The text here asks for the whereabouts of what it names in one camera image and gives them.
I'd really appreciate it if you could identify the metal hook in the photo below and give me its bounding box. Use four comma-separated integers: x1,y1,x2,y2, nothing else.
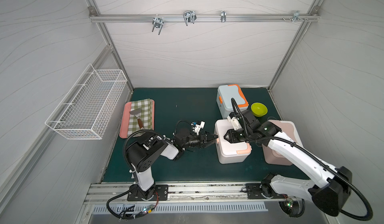
282,11,309,23
221,11,227,23
183,11,197,26
152,17,164,35

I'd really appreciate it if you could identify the white wire basket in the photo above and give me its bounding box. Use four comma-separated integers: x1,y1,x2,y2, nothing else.
45,64,127,140

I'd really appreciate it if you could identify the white peach first aid kit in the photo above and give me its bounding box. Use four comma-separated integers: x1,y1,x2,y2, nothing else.
214,120,252,165

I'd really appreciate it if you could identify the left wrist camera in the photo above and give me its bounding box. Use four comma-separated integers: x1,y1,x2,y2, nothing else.
192,121,205,136

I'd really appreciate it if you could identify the pink first aid kit box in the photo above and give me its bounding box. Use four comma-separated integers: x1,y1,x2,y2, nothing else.
263,120,304,166

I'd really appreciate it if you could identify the pink tray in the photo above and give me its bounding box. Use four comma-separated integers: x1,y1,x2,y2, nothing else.
119,99,155,139

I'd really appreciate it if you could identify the green checkered cloth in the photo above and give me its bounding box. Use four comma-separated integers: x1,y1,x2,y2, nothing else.
127,99,153,136

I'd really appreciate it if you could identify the blue orange first aid kit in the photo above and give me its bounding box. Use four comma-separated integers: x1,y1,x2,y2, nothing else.
217,85,249,119

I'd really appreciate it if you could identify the spatula with wooden handle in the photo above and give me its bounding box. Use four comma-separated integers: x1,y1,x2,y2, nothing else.
128,108,144,134

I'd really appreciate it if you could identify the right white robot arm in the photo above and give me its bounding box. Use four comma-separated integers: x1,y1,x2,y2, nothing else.
219,110,373,221

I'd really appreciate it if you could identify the aluminium crossbar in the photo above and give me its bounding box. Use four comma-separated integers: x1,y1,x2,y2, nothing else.
90,13,321,23

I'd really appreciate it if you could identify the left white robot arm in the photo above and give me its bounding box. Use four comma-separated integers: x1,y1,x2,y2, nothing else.
123,128,219,200

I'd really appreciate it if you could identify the green bowl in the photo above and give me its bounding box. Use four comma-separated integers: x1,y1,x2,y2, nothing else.
251,103,268,118

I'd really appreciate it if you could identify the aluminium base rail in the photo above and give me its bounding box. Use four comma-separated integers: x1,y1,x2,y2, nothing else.
83,180,331,206

